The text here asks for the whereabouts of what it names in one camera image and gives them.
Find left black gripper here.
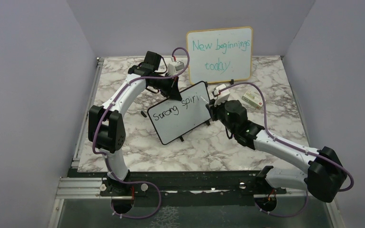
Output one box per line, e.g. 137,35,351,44
149,72,182,101

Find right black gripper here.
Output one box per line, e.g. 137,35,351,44
206,96,236,134

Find black framed whiteboard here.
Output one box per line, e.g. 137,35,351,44
147,81,211,145

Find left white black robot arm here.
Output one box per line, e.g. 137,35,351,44
88,51,189,195

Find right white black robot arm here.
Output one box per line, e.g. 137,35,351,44
206,99,349,202

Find silver black whiteboard stand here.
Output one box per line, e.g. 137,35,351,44
177,119,211,142

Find yellow framed whiteboard with writing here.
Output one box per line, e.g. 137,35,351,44
186,27,253,84

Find white green eraser box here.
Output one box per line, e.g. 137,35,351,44
241,90,263,109

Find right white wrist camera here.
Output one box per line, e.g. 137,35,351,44
212,84,230,106

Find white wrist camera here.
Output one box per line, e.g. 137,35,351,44
167,61,185,76
212,84,230,106

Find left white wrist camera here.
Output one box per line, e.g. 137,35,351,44
167,61,185,76

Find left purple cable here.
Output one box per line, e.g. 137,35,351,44
91,47,191,220

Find purple cable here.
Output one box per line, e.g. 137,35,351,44
214,82,355,218
91,47,191,220

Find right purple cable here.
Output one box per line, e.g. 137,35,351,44
214,82,355,218

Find black aluminium base frame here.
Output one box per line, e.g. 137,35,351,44
48,170,344,228

